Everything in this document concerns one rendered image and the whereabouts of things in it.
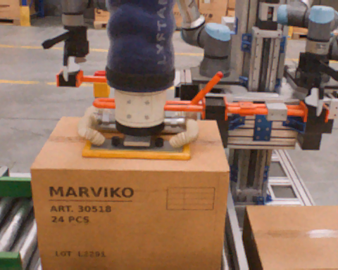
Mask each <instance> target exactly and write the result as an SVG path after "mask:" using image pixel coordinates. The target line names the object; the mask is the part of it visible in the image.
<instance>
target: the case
mask: <svg viewBox="0 0 338 270"><path fill-rule="evenodd" d="M81 119H82V118H81V117H62V118H61V120H60V122H59V123H58V124H57V125H56V127H55V129H54V130H53V131H52V133H51V135H50V137H49V138H48V139H47V141H46V143H45V144H44V147H43V148H42V149H41V151H40V152H39V154H38V156H37V158H36V160H35V161H34V162H33V164H32V166H31V167H30V176H31V184H32V199H33V202H34V207H35V221H36V228H37V239H38V243H39V258H40V265H41V270H220V267H221V258H222V251H223V236H224V228H225V213H226V208H227V197H228V189H229V180H230V168H229V165H228V162H227V158H226V154H225V152H224V149H223V144H222V141H221V138H220V133H219V130H218V126H217V122H216V120H197V124H198V126H199V135H198V137H197V138H196V140H195V141H192V142H191V143H189V154H190V158H189V160H150V159H149V158H120V157H82V150H83V148H84V146H85V144H86V142H87V141H86V140H83V139H82V137H80V136H79V135H78V133H77V125H78V123H79V121H80V120H81Z"/></svg>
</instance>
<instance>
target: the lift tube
mask: <svg viewBox="0 0 338 270"><path fill-rule="evenodd" d="M175 2H176V0H106V4H107V7H108V12H109V14H110V16H109V19H108V22H107V26H106V32H107V35H108V39H109V41H110V47H109V50H108V56H107V66H108V68H109V69H111V70H114V71H117V72H124V73H130V74H138V75H156V74H163V73H166V72H171V71H172V70H173V68H174V63H175V50H174V46H173V35H174V32H175V28H176V20H175V16H174V13H173V9H174V6H175ZM106 83H107V84H108V85H109V86H110V87H113V89H116V90H119V91H125V92H131V93H153V92H158V91H165V90H167V89H168V88H170V87H172V86H173V85H174V82H172V83H171V84H167V85H165V86H158V87H152V88H132V87H126V86H119V85H116V84H113V83H111V82H109V81H106Z"/></svg>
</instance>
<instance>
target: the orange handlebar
mask: <svg viewBox="0 0 338 270"><path fill-rule="evenodd" d="M80 81H81V82H100V83H106V81H107V80H106V78H105V77H89V76H81V77H80ZM190 102H191V101H166V103H165V105H164V110H170V111H171V112H191V113H202V106H201V102H199V103H198V104H197V105H189V103H190ZM167 103H173V104H187V105H167ZM92 105H93V106H94V107H95V108H110V109H115V98H96V99H94V101H92ZM286 107H287V108H288V111H287V115H291V116H303V114H304V112H303V110H301V106H300V105H286ZM228 113H230V114H239V115H240V116H254V115H267V114H268V109H267V108H265V104H253V103H252V102H238V103H228Z"/></svg>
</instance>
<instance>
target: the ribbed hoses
mask: <svg viewBox="0 0 338 270"><path fill-rule="evenodd" d="M94 112H97V113H102V114H103V113H110V114H111V115H112V114H113V113H111V111H110V110H109V109H108V108H95V107H94V106H93V105H91V106H89V107H88V108H87V109H86V110H85V112H84V117H82V119H81V120H80V121H79V123H78V125H77V133H78V135H79V136H80V137H82V139H83V140H86V141H87V140H88V141H89V142H91V143H93V144H94V145H95V146H100V145H102V144H103V142H104V141H105V138H104V136H102V134H100V133H99V132H98V131H94V129H90V127H91V126H93V125H94V126H95V125H98V123H99V122H97V119H96V117H98V115H97V116H96V115H95V114H94ZM175 115H177V116H187V117H186V118H184V120H183V124H182V125H180V126H182V128H185V129H187V130H186V131H185V132H182V133H177V136H175V137H173V138H172V139H171V140H170V141H169V143H170V144H171V146H172V147H173V148H174V149H176V148H180V147H182V146H183V145H184V144H186V143H191V142H192V141H195V140H196V138H197V137H198V135H199V126H198V124H197V118H198V116H197V113H196V112H177V113H175Z"/></svg>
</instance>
